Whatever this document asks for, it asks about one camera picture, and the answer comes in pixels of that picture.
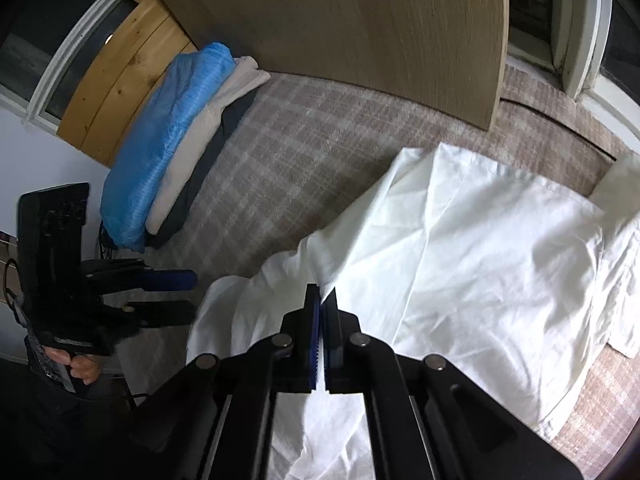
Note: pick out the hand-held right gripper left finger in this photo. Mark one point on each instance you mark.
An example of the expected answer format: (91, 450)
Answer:
(314, 320)

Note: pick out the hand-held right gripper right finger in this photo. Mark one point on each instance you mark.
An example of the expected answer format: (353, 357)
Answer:
(327, 330)

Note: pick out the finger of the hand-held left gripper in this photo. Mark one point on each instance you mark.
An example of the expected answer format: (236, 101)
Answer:
(160, 313)
(170, 280)

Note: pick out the white shirt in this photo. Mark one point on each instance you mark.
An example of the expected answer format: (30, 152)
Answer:
(475, 260)

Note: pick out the person's left hand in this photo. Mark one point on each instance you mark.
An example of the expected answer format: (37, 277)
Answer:
(82, 369)

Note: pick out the blue folded cloth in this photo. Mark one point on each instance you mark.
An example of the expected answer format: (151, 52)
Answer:
(160, 135)

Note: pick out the beige folded cloth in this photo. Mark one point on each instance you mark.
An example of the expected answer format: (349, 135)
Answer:
(200, 125)

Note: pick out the dark folded cloth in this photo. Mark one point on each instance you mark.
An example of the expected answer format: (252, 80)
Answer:
(225, 127)

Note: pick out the person's dark jacket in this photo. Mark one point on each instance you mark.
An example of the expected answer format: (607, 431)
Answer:
(50, 435)

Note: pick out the plaid beige mat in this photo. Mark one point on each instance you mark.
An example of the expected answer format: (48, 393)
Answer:
(300, 150)

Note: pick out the pine plank board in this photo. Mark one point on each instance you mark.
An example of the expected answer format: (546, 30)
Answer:
(125, 70)

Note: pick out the light wooden panel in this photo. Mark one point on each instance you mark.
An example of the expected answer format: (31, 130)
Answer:
(350, 25)

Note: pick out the white window frame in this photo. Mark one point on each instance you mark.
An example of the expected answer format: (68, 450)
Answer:
(590, 50)
(60, 65)

